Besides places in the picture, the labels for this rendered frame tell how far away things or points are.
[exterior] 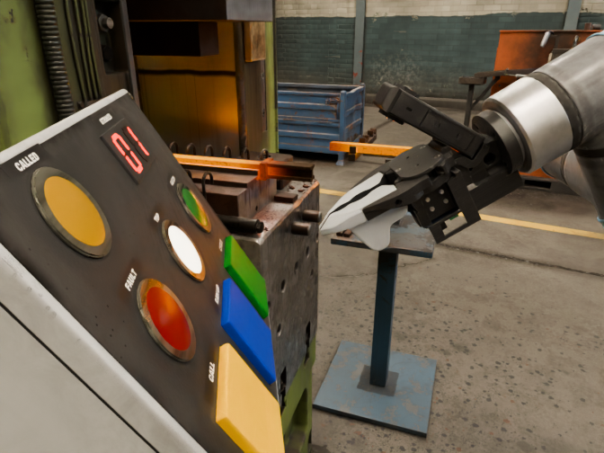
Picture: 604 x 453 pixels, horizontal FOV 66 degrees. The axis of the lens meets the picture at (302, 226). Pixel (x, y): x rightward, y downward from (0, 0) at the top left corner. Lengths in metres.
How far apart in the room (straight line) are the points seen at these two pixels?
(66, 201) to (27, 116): 0.40
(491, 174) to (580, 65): 0.13
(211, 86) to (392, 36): 7.63
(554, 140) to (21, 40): 0.60
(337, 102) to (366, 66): 4.30
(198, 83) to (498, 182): 0.88
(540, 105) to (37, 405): 0.46
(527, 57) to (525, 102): 3.83
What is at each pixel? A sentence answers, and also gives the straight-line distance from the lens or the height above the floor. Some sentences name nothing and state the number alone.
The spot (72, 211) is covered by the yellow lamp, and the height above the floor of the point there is 1.17.
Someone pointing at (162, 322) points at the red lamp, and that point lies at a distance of 0.30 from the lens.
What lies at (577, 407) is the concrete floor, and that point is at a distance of 2.07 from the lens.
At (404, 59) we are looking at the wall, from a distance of 8.71.
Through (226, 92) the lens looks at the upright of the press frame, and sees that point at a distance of 1.22.
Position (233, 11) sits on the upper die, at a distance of 0.83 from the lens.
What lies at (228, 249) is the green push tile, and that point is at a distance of 0.50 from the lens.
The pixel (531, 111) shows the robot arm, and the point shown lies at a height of 1.19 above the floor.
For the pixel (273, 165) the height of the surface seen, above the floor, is 1.01.
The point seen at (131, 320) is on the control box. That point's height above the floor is 1.11.
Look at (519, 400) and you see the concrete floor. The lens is 2.00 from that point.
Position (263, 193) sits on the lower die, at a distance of 0.97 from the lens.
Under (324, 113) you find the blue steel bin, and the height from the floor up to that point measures 0.49.
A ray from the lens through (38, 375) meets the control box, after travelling 0.26.
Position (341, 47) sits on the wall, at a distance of 9.10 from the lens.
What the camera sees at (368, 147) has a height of 0.95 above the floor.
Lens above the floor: 1.26
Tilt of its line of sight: 23 degrees down
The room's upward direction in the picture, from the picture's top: straight up
